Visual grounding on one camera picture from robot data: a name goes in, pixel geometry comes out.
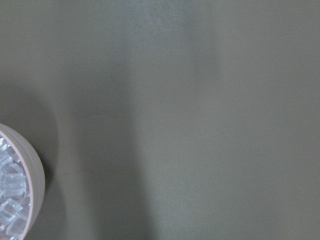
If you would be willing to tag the brown table mat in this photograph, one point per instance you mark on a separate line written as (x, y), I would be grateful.
(168, 119)

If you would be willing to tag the pink ice bowl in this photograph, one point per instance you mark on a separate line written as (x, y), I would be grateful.
(34, 172)

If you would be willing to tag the clear ice cubes pile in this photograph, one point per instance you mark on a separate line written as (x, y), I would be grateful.
(14, 193)

